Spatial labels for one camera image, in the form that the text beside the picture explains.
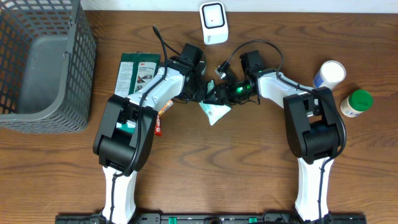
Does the mint green wipes pack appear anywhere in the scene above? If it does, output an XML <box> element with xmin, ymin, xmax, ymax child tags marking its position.
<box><xmin>200</xmin><ymin>80</ymin><xmax>231</xmax><ymax>126</ymax></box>

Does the orange snack packet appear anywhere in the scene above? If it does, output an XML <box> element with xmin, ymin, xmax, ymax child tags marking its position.
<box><xmin>158</xmin><ymin>100</ymin><xmax>174</xmax><ymax>117</ymax></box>

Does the green box with label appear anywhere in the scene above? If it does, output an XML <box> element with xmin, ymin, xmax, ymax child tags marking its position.
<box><xmin>114</xmin><ymin>52</ymin><xmax>160</xmax><ymax>97</ymax></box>

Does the red packet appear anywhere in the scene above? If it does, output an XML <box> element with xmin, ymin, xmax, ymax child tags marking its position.
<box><xmin>154</xmin><ymin>115</ymin><xmax>162</xmax><ymax>136</ymax></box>

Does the white tub blue label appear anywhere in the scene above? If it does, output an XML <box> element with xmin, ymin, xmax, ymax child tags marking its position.
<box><xmin>313</xmin><ymin>60</ymin><xmax>346</xmax><ymax>90</ymax></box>

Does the green lid white jar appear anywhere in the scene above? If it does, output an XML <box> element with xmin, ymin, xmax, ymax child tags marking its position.
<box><xmin>340</xmin><ymin>90</ymin><xmax>373</xmax><ymax>118</ymax></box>

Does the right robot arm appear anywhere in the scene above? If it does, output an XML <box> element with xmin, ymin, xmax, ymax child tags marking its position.
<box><xmin>201</xmin><ymin>69</ymin><xmax>346</xmax><ymax>223</ymax></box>

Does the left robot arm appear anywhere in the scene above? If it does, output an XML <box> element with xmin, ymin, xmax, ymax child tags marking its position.
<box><xmin>93</xmin><ymin>59</ymin><xmax>206</xmax><ymax>223</ymax></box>

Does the white barcode scanner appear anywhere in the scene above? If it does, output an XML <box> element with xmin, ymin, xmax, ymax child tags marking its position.
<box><xmin>199</xmin><ymin>1</ymin><xmax>229</xmax><ymax>45</ymax></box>

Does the grey plastic mesh basket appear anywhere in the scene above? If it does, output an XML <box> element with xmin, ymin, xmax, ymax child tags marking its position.
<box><xmin>1</xmin><ymin>0</ymin><xmax>96</xmax><ymax>133</ymax></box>

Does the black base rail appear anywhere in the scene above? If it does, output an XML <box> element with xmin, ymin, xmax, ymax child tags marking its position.
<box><xmin>55</xmin><ymin>212</ymin><xmax>367</xmax><ymax>224</ymax></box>

